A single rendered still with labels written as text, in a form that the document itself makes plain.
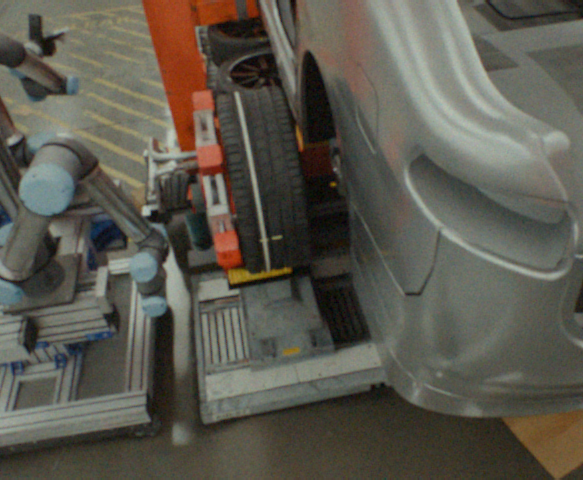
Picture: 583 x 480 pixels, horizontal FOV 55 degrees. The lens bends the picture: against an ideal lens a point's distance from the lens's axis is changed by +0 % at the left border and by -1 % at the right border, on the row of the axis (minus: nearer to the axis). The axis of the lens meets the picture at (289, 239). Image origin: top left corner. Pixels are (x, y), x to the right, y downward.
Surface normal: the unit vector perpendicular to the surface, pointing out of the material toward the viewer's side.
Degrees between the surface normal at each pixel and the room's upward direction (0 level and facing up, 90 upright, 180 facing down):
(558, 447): 2
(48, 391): 0
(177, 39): 90
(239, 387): 0
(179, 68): 90
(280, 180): 53
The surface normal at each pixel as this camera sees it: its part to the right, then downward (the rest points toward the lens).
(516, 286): -0.31, 0.66
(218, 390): -0.08, -0.72
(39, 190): 0.10, 0.61
